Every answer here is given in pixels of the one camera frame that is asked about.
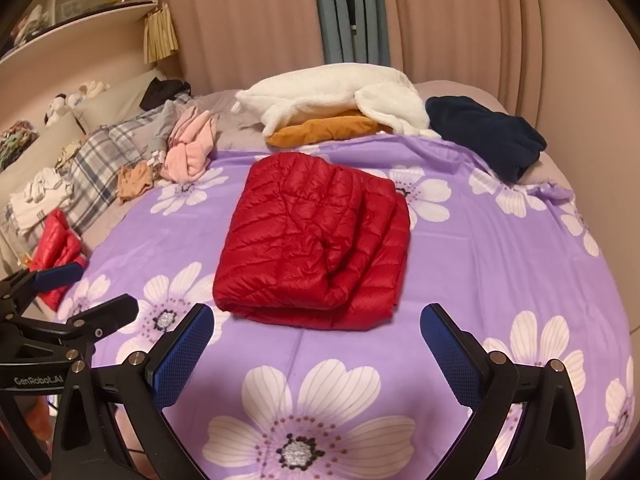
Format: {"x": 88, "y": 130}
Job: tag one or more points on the mustard orange garment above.
{"x": 320, "y": 130}

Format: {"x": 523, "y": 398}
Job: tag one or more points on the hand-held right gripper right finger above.
{"x": 450, "y": 360}

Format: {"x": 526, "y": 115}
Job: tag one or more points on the navy fleece garment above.
{"x": 480, "y": 135}

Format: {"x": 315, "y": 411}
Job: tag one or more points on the white fleece garment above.
{"x": 325, "y": 90}

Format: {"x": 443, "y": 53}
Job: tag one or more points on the purple floral blanket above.
{"x": 475, "y": 260}

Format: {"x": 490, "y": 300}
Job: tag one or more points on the beige curtain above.
{"x": 465, "y": 25}
{"x": 240, "y": 20}

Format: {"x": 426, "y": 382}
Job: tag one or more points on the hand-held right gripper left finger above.
{"x": 182, "y": 360}

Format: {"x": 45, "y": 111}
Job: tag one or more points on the black and white plush toy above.
{"x": 57, "y": 107}

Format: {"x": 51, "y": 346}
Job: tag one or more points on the mauve bed sheet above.
{"x": 230, "y": 130}

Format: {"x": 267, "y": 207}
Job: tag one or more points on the red puffer jacket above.
{"x": 310, "y": 240}

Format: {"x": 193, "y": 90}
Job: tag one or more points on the white cloth pile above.
{"x": 42, "y": 195}

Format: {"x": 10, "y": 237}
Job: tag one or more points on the black garment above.
{"x": 162, "y": 92}

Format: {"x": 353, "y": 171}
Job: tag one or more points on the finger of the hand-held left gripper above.
{"x": 60, "y": 275}
{"x": 107, "y": 315}

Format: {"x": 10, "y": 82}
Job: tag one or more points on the small red puffer garment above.
{"x": 57, "y": 245}

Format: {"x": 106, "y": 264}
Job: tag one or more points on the straw tassel bundle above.
{"x": 160, "y": 35}

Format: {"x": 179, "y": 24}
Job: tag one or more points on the white wall shelf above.
{"x": 75, "y": 25}

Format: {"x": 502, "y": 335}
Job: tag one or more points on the pink garment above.
{"x": 187, "y": 152}

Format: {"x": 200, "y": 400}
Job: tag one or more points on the grey garment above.
{"x": 167, "y": 120}

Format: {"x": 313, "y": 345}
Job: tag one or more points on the beige pillow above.
{"x": 115, "y": 100}
{"x": 45, "y": 145}

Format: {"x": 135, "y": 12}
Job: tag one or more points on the multicoloured patterned cloth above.
{"x": 17, "y": 142}

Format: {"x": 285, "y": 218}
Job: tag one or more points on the grey plaid blanket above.
{"x": 95, "y": 170}

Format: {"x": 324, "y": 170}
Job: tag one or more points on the teal curtain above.
{"x": 345, "y": 10}

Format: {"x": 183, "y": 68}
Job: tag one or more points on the tan small cloth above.
{"x": 135, "y": 182}

